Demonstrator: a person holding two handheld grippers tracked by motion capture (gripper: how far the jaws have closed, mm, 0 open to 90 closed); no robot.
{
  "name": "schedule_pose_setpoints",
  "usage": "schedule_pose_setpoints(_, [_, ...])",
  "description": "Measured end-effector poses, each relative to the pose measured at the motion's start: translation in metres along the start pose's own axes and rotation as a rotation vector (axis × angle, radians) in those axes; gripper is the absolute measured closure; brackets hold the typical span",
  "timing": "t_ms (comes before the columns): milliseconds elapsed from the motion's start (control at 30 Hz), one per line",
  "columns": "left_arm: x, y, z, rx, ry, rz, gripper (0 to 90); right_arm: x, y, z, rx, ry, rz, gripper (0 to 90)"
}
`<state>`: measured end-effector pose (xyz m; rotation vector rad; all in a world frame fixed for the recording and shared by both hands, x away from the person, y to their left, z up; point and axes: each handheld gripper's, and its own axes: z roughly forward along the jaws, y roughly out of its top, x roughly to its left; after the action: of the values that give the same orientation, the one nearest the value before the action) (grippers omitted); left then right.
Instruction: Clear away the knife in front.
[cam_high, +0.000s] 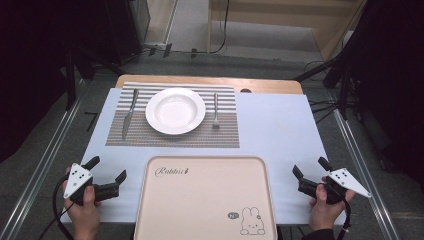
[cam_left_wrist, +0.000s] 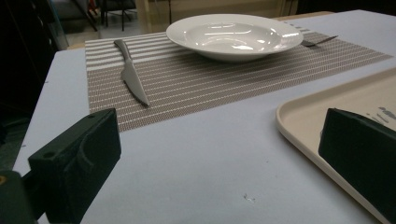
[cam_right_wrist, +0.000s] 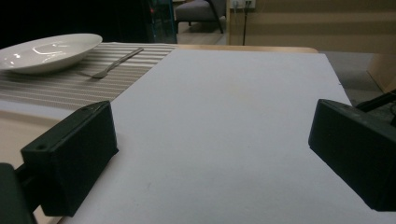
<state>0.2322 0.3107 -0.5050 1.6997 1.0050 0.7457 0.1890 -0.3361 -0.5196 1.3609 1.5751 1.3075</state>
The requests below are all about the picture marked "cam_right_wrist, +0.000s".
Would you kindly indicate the steel fork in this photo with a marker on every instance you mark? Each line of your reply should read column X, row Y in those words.
column 116, row 63

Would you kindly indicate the grey armchair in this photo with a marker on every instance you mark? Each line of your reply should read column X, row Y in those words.
column 199, row 11

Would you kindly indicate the brown striped woven placemat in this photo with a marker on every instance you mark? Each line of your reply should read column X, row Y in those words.
column 77, row 90

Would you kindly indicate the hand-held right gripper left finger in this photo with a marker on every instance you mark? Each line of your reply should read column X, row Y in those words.
column 74, row 155

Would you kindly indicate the black metal stand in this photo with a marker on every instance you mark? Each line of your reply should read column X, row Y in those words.
column 376, row 101

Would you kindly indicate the dark glass cabinet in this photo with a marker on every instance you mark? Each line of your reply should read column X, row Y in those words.
column 162, row 21

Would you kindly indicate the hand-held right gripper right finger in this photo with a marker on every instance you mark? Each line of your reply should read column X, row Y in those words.
column 358, row 155

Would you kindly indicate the white deep plate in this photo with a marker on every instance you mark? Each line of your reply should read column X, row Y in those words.
column 46, row 53

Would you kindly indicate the white wall socket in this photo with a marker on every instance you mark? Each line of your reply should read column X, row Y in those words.
column 243, row 3

